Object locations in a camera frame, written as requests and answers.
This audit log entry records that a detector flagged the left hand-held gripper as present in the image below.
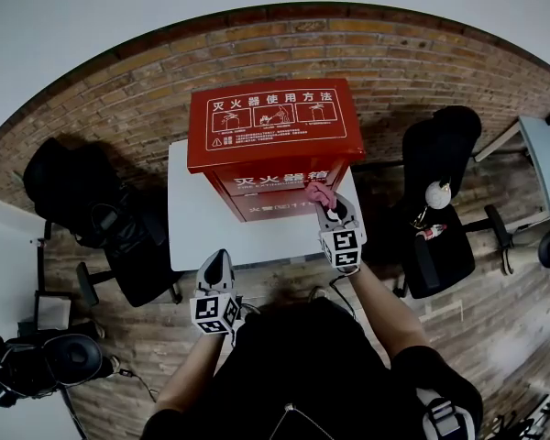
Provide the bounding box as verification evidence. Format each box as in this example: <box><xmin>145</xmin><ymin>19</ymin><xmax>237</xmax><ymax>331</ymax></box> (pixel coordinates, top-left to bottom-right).
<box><xmin>190</xmin><ymin>248</ymin><xmax>243</xmax><ymax>336</ymax></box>

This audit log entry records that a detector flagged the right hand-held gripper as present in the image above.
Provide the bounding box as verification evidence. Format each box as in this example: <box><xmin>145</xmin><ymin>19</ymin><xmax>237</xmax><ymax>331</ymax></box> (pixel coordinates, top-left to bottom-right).
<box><xmin>314</xmin><ymin>193</ymin><xmax>363</xmax><ymax>273</ymax></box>

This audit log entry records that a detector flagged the pink cloth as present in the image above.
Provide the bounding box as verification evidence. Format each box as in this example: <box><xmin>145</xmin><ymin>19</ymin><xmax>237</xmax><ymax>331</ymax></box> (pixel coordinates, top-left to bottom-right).
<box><xmin>304</xmin><ymin>181</ymin><xmax>338</xmax><ymax>210</ymax></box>

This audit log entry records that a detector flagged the red fire extinguisher box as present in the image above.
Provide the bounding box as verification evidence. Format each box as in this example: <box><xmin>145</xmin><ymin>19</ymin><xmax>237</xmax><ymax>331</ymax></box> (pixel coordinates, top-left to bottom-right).
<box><xmin>186</xmin><ymin>78</ymin><xmax>367</xmax><ymax>224</ymax></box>

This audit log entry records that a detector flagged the person's left forearm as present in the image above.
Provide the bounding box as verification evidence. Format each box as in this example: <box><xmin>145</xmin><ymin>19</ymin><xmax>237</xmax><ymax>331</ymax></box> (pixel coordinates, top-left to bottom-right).
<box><xmin>153</xmin><ymin>332</ymin><xmax>224</xmax><ymax>414</ymax></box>

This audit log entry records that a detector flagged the person's right forearm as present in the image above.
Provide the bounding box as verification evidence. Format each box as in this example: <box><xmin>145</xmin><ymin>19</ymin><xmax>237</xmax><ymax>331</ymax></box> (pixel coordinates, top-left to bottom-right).
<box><xmin>350</xmin><ymin>266</ymin><xmax>430</xmax><ymax>366</ymax></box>

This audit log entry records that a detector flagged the white square platform board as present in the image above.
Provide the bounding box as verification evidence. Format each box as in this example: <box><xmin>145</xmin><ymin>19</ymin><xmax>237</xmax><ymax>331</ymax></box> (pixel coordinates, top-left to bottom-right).
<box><xmin>167</xmin><ymin>138</ymin><xmax>369</xmax><ymax>273</ymax></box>

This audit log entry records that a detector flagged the black bag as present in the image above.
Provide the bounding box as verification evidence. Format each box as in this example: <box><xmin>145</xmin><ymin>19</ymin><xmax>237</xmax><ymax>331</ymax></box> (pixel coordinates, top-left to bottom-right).
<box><xmin>89</xmin><ymin>202</ymin><xmax>171</xmax><ymax>283</ymax></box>

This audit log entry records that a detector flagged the white plush ball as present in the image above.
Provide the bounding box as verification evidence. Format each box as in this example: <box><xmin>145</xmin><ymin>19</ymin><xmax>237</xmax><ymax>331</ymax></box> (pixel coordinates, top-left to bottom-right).
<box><xmin>424</xmin><ymin>180</ymin><xmax>451</xmax><ymax>211</ymax></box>

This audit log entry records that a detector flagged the black office chair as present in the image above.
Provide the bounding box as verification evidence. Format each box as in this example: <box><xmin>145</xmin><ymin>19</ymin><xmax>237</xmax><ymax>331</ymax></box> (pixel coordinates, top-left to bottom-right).
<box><xmin>392</xmin><ymin>105</ymin><xmax>514</xmax><ymax>300</ymax></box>
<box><xmin>22</xmin><ymin>136</ymin><xmax>184</xmax><ymax>309</ymax></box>

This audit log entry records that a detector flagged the person's black shirt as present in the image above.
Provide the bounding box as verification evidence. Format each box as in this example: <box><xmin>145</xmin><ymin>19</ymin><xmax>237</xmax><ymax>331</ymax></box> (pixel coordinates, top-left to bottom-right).
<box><xmin>139</xmin><ymin>298</ymin><xmax>483</xmax><ymax>440</ymax></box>

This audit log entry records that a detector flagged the white tissue box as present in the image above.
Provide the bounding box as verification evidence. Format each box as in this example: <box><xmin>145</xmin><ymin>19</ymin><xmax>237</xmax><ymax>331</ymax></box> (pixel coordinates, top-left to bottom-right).
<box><xmin>32</xmin><ymin>291</ymin><xmax>72</xmax><ymax>332</ymax></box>

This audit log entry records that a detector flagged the grey desk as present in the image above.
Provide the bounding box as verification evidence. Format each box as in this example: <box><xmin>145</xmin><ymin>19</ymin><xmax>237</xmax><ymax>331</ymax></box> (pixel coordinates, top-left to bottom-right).
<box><xmin>474</xmin><ymin>115</ymin><xmax>550</xmax><ymax>237</ymax></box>

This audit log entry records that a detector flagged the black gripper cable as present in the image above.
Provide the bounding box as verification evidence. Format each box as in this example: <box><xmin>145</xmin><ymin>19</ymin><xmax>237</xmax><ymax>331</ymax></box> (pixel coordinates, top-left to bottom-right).
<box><xmin>328</xmin><ymin>270</ymin><xmax>363</xmax><ymax>321</ymax></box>

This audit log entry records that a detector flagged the keychain bundle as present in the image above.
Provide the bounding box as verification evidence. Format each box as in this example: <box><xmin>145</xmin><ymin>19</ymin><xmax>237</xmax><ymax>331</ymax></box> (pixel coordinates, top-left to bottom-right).
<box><xmin>410</xmin><ymin>206</ymin><xmax>448</xmax><ymax>240</ymax></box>

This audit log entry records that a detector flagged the black floor cable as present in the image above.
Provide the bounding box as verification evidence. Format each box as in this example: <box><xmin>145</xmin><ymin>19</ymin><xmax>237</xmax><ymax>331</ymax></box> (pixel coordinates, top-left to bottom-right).
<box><xmin>114</xmin><ymin>367</ymin><xmax>160</xmax><ymax>403</ymax></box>

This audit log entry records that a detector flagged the silver pendant necklace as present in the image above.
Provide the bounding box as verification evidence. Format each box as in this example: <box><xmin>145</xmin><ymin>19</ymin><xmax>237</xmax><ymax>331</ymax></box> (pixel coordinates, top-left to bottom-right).
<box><xmin>269</xmin><ymin>403</ymin><xmax>336</xmax><ymax>440</ymax></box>

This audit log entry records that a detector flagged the white desk with black frame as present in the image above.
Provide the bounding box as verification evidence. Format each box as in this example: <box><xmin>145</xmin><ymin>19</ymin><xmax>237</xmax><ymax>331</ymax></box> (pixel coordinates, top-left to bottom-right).
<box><xmin>0</xmin><ymin>191</ymin><xmax>82</xmax><ymax>440</ymax></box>

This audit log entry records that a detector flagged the grey and white shoulder strap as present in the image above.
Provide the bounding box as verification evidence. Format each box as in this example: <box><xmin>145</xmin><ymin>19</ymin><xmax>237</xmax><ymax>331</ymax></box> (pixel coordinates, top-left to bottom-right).
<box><xmin>415</xmin><ymin>388</ymin><xmax>476</xmax><ymax>440</ymax></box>

